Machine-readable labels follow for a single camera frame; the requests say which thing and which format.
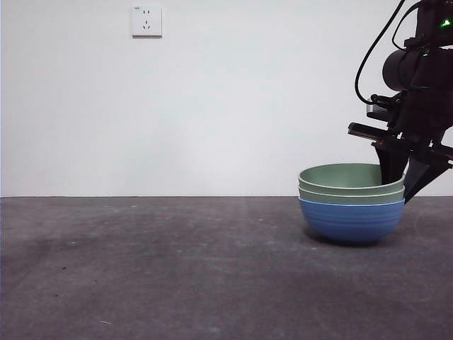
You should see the white wall socket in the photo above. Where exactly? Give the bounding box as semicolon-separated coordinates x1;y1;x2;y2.
131;5;164;38

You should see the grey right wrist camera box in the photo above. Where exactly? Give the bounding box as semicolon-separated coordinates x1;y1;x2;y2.
365;93;392;122

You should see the blue ribbed bowl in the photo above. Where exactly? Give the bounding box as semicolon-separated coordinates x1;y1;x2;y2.
298;196;406;246

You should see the green ribbed bowl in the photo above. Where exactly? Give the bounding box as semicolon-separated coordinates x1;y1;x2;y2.
298;184;406;207
298;163;407;190

